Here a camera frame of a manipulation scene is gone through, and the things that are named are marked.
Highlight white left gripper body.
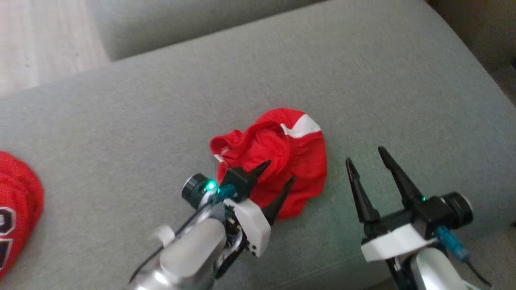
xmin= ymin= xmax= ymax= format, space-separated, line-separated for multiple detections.
xmin=224 ymin=198 xmax=271 ymax=257

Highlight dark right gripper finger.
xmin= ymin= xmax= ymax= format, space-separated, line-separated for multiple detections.
xmin=378 ymin=146 xmax=424 ymax=208
xmin=346 ymin=158 xmax=380 ymax=224

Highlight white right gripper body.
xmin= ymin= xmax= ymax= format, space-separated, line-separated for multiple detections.
xmin=361 ymin=203 xmax=438 ymax=263

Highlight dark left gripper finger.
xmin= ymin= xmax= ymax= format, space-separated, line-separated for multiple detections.
xmin=246 ymin=160 xmax=271 ymax=186
xmin=262 ymin=176 xmax=296 ymax=225

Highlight red shorts with white stripe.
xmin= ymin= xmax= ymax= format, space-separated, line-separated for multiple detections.
xmin=210 ymin=108 xmax=328 ymax=222

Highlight red white jersey with number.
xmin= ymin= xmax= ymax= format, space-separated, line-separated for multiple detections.
xmin=0 ymin=151 xmax=44 ymax=279

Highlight grey fabric sofa seat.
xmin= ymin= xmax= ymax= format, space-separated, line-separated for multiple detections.
xmin=0 ymin=0 xmax=516 ymax=290

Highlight grey sofa backrest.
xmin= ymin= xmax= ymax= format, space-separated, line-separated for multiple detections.
xmin=87 ymin=0 xmax=335 ymax=62

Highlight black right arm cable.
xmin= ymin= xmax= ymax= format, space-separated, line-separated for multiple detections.
xmin=435 ymin=226 xmax=493 ymax=287

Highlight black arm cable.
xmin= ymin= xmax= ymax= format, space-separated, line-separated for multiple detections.
xmin=130 ymin=203 xmax=212 ymax=282
xmin=435 ymin=226 xmax=493 ymax=287

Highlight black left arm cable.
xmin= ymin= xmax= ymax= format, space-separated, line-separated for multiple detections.
xmin=130 ymin=203 xmax=212 ymax=282

